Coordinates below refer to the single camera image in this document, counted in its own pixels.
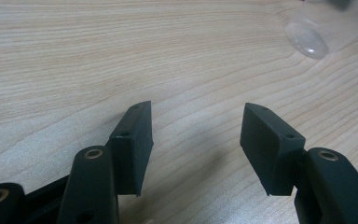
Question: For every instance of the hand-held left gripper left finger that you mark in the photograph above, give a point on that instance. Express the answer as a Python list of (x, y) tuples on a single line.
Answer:
[(132, 155)]

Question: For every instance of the clear plastic cup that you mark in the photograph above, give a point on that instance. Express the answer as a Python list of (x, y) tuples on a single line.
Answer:
[(310, 37)]

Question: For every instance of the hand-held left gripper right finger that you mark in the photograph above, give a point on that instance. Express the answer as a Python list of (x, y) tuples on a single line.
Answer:
[(268, 152)]

